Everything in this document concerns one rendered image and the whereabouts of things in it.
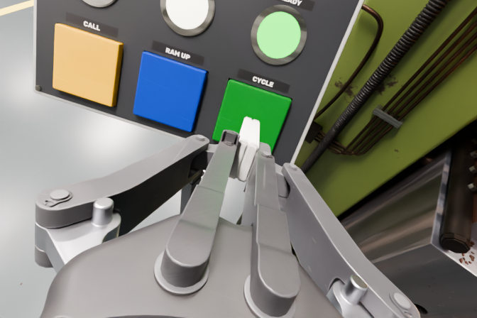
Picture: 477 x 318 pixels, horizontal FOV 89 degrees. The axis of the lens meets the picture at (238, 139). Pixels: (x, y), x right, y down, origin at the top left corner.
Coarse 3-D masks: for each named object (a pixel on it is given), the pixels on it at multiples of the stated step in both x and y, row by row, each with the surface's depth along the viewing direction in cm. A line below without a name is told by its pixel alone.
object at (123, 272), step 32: (160, 224) 8; (224, 224) 9; (96, 256) 6; (128, 256) 7; (160, 256) 7; (224, 256) 8; (64, 288) 6; (96, 288) 6; (128, 288) 6; (160, 288) 6; (192, 288) 6; (224, 288) 7
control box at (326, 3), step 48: (48, 0) 26; (96, 0) 26; (144, 0) 26; (240, 0) 25; (288, 0) 24; (336, 0) 24; (48, 48) 28; (144, 48) 27; (192, 48) 27; (240, 48) 26; (336, 48) 25; (48, 96) 30; (288, 96) 27; (288, 144) 29
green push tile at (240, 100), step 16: (224, 96) 27; (240, 96) 27; (256, 96) 27; (272, 96) 27; (224, 112) 28; (240, 112) 28; (256, 112) 28; (272, 112) 27; (224, 128) 29; (240, 128) 28; (272, 128) 28; (272, 144) 29
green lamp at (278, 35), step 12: (276, 12) 25; (264, 24) 25; (276, 24) 25; (288, 24) 25; (264, 36) 25; (276, 36) 25; (288, 36) 25; (264, 48) 26; (276, 48) 26; (288, 48) 25
